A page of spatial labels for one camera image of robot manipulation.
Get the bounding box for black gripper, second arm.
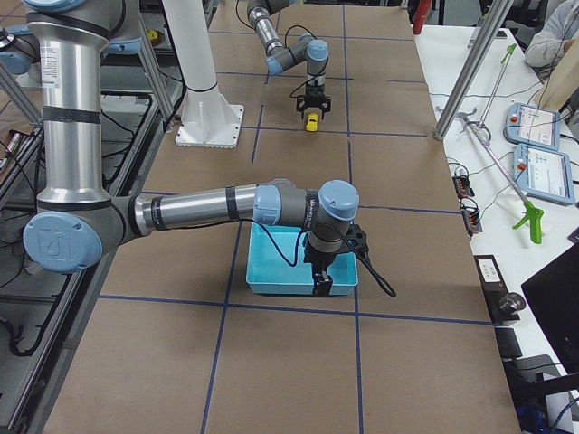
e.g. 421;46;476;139
296;85;331;118

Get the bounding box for yellow beetle toy car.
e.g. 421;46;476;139
305;112;319;132

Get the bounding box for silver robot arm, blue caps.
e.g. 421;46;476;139
22;1;359;297

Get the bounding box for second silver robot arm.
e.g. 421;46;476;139
246;0;331;117

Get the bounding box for teal plastic bin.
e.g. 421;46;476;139
245;223;360;297

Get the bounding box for silver reacher grabber pole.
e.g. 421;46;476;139
452;109;533;208

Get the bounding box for orange black connector module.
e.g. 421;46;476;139
452;175;475;199
460;205;482;236

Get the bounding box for black box with metal knob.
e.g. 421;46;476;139
497;292;527;324

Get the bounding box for teach pendant tablet upper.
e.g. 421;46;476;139
503;102;563;151

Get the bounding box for teach pendant tablet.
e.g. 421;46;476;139
513;144;575;205
503;102;563;151

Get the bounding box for black laptop monitor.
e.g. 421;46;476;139
521;244;578;373

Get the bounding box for teach pendant tablet lower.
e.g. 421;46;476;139
513;144;575;205

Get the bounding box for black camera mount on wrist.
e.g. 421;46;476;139
346;223;369;259

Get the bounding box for white pillar with base plate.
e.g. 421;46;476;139
163;0;244;148

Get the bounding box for aluminium frame post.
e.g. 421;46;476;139
433;0;514;140

